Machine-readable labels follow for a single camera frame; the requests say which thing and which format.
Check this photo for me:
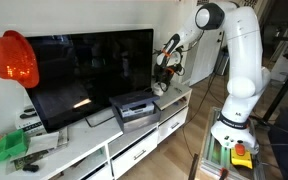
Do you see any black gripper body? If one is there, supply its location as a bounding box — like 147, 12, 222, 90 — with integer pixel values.
154, 63, 174, 84

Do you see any grey device inside box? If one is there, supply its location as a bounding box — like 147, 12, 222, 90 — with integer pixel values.
118, 102, 156, 119

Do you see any green plant in black pot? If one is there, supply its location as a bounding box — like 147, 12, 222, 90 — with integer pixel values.
152, 46, 186, 85

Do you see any white door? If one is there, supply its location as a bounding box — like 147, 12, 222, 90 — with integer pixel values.
188, 29, 230, 86

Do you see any grey printer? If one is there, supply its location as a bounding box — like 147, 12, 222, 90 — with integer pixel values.
108, 89, 162, 134

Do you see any grey trash can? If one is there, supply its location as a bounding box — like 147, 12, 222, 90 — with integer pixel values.
214, 46, 230, 77

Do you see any black flat screen television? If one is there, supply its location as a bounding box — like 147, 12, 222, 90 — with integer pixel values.
23, 28, 154, 134

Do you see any white tv cabinet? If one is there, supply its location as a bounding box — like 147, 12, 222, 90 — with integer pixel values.
0, 79, 193, 180

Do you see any yellow emergency stop box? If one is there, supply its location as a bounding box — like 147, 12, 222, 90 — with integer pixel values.
230, 141, 254, 170

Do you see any printed magazine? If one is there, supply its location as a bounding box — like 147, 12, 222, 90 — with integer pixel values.
5, 126, 69, 175

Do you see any black tripod stand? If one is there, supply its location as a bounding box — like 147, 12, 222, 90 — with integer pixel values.
261, 19, 288, 123

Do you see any white paper bag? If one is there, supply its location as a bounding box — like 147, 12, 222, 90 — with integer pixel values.
27, 130, 61, 155

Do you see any white device box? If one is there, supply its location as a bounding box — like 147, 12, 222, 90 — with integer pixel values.
14, 96, 47, 136

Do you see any dark blue chair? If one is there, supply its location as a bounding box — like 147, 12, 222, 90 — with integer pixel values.
267, 108, 288, 180

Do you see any small black object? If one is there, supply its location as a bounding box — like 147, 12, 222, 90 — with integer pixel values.
21, 163, 40, 173

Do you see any green plastic bin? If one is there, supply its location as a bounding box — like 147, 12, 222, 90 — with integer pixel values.
0, 129, 29, 164

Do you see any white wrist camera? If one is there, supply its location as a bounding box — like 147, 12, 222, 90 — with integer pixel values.
167, 53, 182, 68

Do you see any long black robot cable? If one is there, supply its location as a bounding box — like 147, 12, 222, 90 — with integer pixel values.
181, 64, 219, 159

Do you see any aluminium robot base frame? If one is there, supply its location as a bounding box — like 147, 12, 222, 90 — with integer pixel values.
197, 106, 266, 180

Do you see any red handled tool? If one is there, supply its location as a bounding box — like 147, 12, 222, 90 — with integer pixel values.
218, 167, 230, 180

